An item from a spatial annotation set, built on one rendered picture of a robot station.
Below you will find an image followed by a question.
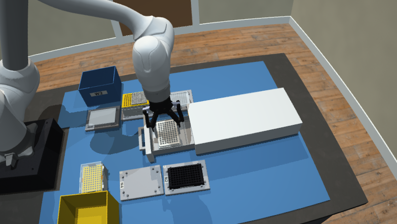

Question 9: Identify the blue flat mat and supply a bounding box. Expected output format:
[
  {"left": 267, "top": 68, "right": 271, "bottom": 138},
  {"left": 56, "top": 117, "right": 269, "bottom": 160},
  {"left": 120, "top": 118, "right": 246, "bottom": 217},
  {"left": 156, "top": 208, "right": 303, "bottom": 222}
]
[{"left": 39, "top": 61, "right": 330, "bottom": 224}]

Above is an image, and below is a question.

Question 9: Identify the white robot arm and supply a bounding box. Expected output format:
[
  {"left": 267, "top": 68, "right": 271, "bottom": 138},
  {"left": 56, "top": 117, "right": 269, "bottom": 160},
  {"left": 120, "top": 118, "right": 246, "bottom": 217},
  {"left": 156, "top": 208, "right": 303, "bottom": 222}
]
[{"left": 0, "top": 0, "right": 174, "bottom": 167}]

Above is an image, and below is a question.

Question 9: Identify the yellow open-top bin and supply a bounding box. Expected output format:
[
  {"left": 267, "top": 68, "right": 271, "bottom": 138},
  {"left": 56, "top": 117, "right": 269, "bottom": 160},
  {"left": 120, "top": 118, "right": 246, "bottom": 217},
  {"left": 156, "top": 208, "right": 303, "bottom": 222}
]
[{"left": 57, "top": 191, "right": 119, "bottom": 224}]

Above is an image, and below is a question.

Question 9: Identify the dark blue open bin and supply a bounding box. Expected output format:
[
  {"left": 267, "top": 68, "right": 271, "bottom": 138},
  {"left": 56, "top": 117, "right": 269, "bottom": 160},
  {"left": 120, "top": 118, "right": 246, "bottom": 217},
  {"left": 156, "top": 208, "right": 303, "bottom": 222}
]
[{"left": 78, "top": 66, "right": 122, "bottom": 107}]

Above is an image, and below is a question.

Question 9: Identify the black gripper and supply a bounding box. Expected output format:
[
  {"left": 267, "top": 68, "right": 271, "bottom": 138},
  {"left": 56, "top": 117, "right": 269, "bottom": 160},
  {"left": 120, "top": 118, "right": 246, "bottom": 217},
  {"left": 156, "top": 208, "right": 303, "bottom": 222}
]
[{"left": 143, "top": 96, "right": 184, "bottom": 138}]

